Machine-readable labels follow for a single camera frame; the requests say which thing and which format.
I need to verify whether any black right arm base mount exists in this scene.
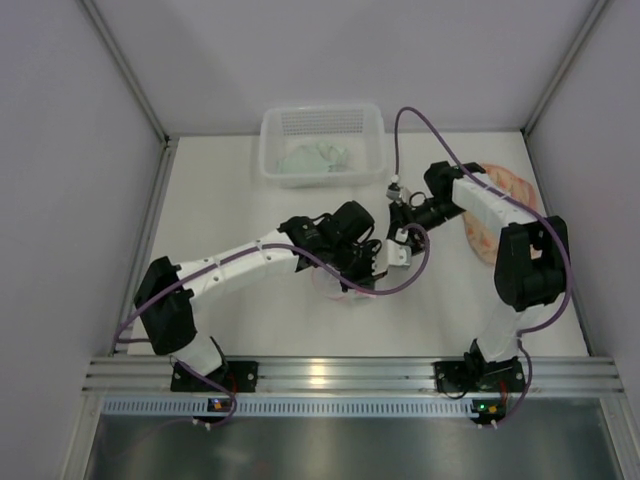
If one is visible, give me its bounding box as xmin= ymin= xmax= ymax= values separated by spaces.
xmin=434 ymin=340 xmax=525 ymax=400

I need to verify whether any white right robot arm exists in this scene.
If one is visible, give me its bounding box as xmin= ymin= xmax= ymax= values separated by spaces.
xmin=378 ymin=162 xmax=570 ymax=363

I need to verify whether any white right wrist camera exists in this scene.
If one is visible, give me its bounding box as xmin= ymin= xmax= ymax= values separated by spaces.
xmin=386 ymin=181 xmax=405 ymax=202

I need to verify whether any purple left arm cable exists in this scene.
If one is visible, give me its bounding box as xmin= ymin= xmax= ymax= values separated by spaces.
xmin=113 ymin=223 xmax=431 ymax=426

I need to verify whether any aluminium frame rail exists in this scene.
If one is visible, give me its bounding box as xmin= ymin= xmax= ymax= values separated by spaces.
xmin=82 ymin=356 xmax=624 ymax=398

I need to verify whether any white mesh pink-trimmed laundry bag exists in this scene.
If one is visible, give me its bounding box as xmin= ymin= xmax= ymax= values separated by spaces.
xmin=311 ymin=268 xmax=373 ymax=302

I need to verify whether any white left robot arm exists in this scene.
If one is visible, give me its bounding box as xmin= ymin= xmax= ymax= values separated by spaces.
xmin=134 ymin=201 xmax=383 ymax=376

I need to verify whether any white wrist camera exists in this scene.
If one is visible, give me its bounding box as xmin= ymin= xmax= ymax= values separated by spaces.
xmin=386 ymin=181 xmax=405 ymax=202
xmin=383 ymin=227 xmax=412 ymax=268

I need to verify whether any light green garment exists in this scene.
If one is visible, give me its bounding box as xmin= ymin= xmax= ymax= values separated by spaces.
xmin=277 ymin=141 xmax=351 ymax=175

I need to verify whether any peach patterned laundry bag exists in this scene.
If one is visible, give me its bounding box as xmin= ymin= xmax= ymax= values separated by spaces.
xmin=462 ymin=163 xmax=538 ymax=266

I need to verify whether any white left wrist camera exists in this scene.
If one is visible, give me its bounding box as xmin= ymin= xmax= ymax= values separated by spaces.
xmin=383 ymin=227 xmax=412 ymax=268

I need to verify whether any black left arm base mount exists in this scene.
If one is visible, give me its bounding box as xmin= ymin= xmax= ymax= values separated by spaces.
xmin=170 ymin=357 xmax=259 ymax=393

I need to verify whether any white plastic basket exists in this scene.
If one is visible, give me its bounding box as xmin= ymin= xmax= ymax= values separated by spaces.
xmin=258 ymin=103 xmax=389 ymax=188

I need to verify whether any white slotted cable duct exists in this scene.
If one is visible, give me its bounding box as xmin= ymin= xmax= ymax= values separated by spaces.
xmin=102 ymin=396 xmax=503 ymax=418

